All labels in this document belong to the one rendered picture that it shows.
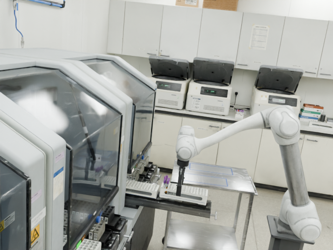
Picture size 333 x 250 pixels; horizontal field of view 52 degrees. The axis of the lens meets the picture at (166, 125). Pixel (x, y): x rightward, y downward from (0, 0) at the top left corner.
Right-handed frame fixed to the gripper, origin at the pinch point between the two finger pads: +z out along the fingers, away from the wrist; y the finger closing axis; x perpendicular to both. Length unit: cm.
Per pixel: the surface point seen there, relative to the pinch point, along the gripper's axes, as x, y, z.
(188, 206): -7.0, -5.8, 8.1
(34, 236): 34, -114, -31
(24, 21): 144, 60, -92
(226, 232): -39, 60, 61
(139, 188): 25.1, -2.8, 2.9
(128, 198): 31.0, -6.6, 9.5
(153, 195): 15.3, -4.9, 5.2
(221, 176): -27, 49, 7
